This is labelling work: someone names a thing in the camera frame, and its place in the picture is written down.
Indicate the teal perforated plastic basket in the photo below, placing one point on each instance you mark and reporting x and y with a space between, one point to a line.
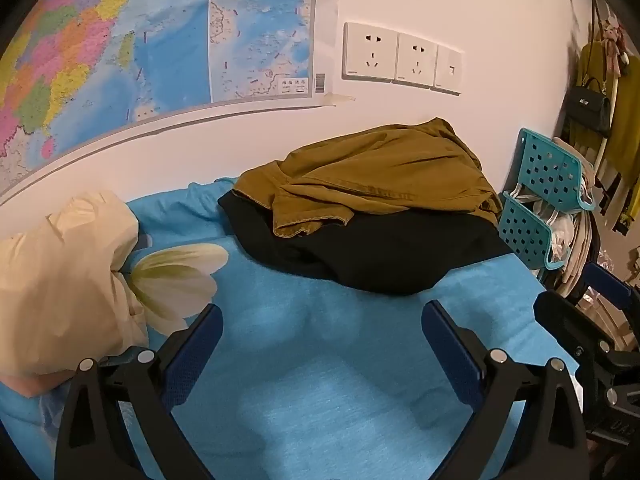
550 172
525 230

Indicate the clear tape strip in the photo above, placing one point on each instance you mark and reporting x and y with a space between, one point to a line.
340 98

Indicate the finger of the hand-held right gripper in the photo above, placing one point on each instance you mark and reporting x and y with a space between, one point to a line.
607 281
565 320

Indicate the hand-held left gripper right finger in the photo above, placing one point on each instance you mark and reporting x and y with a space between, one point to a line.
450 345

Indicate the olive green garment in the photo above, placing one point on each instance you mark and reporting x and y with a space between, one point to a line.
380 175

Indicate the pink plush toy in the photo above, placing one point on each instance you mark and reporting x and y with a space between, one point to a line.
612 45

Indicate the blue bed sheet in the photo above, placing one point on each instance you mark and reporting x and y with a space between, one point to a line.
325 370

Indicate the colourful wall map poster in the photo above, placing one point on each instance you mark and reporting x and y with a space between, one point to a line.
125 45

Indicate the beige cloth pile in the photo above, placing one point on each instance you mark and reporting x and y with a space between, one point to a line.
575 255

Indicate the yellow-green hanging coat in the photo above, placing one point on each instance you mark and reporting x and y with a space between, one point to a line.
625 135

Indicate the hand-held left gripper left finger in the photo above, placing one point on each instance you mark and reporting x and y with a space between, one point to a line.
200 342

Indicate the black garment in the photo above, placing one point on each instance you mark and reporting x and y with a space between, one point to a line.
390 255

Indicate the white wall socket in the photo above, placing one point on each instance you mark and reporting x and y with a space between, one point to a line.
416 60
370 51

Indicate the black handbag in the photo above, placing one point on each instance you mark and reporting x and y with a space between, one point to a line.
590 107

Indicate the cream plastic-wrapped pillow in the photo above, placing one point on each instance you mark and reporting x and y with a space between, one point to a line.
60 280

